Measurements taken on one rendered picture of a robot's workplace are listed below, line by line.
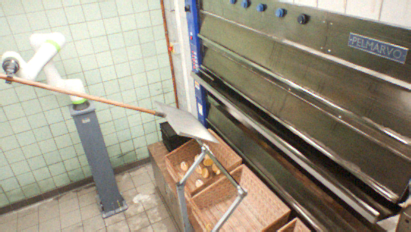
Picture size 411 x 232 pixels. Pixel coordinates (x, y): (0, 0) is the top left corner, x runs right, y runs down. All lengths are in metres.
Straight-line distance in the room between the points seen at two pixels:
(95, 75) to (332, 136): 2.47
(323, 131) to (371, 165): 0.28
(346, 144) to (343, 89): 0.26
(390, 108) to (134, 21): 2.58
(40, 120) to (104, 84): 0.71
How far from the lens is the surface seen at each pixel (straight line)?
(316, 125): 1.71
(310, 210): 2.04
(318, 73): 1.60
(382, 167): 1.51
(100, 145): 3.09
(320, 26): 1.55
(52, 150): 3.75
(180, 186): 2.24
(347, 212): 1.80
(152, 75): 3.58
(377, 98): 1.41
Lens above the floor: 2.44
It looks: 30 degrees down
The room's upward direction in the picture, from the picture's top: 6 degrees counter-clockwise
